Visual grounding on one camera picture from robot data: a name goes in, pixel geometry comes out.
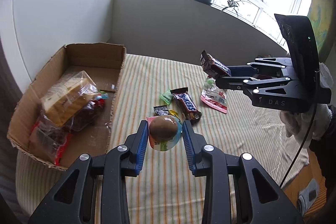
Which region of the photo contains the small green candy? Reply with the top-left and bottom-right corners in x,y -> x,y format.
159,89 -> 173,105

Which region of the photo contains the yellow black candy packet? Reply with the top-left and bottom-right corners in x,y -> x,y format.
168,109 -> 179,119

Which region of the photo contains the dates bag red trim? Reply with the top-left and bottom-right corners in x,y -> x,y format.
29,117 -> 73,166
62,98 -> 105,132

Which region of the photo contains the white gloved right hand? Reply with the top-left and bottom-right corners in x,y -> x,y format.
279,62 -> 334,142

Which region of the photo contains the brown cardboard box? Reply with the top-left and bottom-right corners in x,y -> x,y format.
7,43 -> 126,170

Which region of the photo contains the pink white snack pouch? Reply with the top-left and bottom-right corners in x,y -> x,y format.
200,76 -> 227,114

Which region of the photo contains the snickers bar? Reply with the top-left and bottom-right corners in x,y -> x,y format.
201,50 -> 231,80
170,87 -> 202,124

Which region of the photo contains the black cable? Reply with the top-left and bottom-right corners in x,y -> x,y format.
278,70 -> 321,189

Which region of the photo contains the striped tablecloth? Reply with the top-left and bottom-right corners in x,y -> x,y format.
15,53 -> 310,224

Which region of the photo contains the sliced bread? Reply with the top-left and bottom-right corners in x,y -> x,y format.
41,71 -> 99,127

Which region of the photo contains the Snickers bar in pile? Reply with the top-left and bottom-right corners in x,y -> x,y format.
170,87 -> 202,124

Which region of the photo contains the black small candy packet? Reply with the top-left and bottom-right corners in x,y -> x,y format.
153,105 -> 169,116

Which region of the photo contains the grey slipper on floor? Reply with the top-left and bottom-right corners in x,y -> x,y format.
297,178 -> 319,216

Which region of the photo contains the chocolate egg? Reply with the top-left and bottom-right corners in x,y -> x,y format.
147,115 -> 182,152

